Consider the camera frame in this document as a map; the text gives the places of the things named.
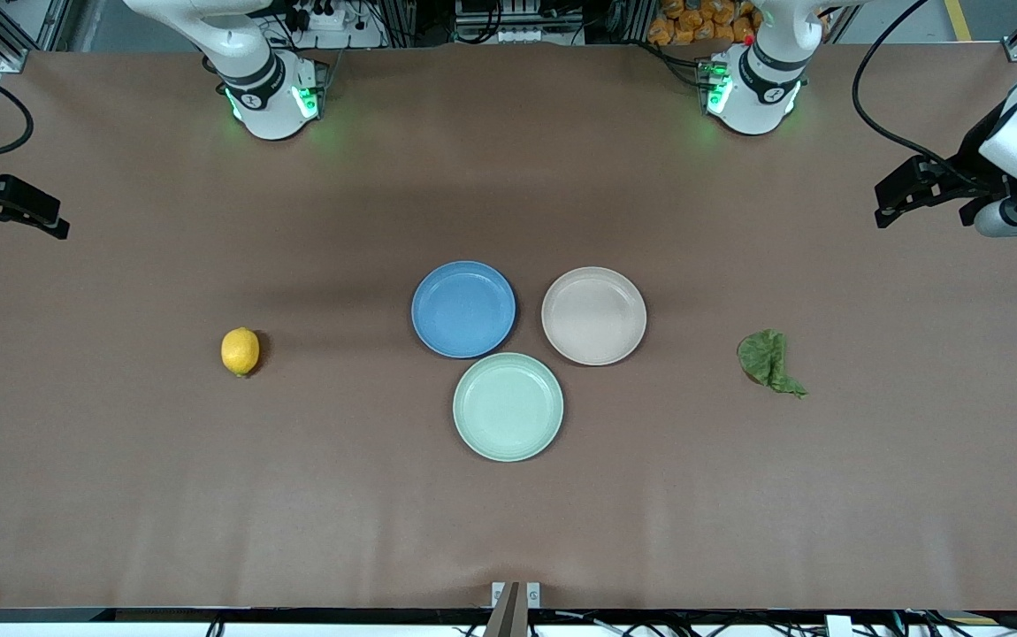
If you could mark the beige plate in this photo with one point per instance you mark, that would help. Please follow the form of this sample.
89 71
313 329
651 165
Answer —
594 316

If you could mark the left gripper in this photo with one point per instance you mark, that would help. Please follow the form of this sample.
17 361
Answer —
971 165

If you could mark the white power strip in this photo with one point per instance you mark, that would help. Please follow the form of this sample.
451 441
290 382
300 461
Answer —
332 26

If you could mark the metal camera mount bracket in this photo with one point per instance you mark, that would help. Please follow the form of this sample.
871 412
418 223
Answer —
515 606

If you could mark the blue plate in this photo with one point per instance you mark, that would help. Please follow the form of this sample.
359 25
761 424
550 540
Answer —
463 310

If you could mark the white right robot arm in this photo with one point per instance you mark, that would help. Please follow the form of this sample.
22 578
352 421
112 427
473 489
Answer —
270 97

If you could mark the yellow lemon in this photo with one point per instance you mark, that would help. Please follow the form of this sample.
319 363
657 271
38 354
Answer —
240 350

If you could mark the white electronics box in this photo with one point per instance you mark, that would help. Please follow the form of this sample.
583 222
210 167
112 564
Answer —
517 22

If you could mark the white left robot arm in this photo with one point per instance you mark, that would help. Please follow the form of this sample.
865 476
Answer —
756 88

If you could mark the light green plate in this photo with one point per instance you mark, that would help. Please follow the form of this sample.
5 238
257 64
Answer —
508 407

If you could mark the bag of oranges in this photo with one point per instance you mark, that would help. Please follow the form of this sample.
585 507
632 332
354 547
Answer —
703 22

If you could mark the green lettuce leaf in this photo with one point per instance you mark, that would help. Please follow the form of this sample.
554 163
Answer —
765 358

